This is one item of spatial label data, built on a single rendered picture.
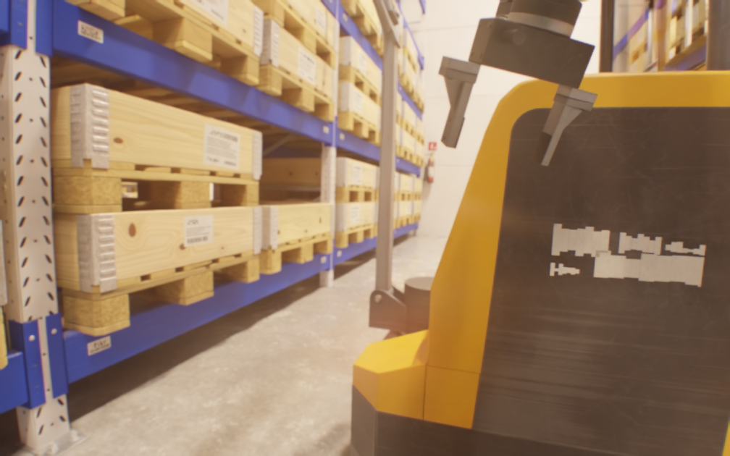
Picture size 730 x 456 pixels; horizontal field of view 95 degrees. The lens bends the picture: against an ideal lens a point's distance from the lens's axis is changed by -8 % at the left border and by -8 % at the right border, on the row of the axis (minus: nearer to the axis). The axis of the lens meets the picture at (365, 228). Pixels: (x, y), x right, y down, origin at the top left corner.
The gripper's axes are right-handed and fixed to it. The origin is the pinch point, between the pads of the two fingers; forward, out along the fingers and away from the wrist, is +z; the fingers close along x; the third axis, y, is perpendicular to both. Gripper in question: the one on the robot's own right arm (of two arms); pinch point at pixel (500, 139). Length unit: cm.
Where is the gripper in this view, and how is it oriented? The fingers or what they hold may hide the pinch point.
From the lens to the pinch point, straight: 51.4
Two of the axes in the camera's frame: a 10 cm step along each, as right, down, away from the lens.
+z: -1.9, 8.7, 4.6
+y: 0.8, 4.8, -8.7
